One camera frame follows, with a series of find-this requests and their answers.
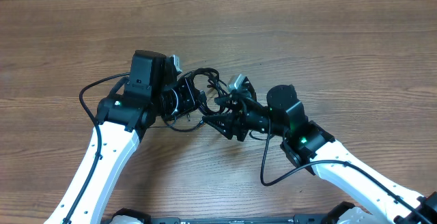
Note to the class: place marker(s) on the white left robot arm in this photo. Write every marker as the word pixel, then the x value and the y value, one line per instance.
pixel 152 88

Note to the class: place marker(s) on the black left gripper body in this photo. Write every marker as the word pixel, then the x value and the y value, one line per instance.
pixel 181 100

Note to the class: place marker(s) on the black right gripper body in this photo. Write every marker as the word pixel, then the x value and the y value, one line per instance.
pixel 256 120

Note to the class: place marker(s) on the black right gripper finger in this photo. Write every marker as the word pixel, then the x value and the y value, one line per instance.
pixel 224 123
pixel 230 102

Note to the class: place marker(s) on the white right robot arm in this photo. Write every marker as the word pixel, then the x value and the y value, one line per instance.
pixel 308 146

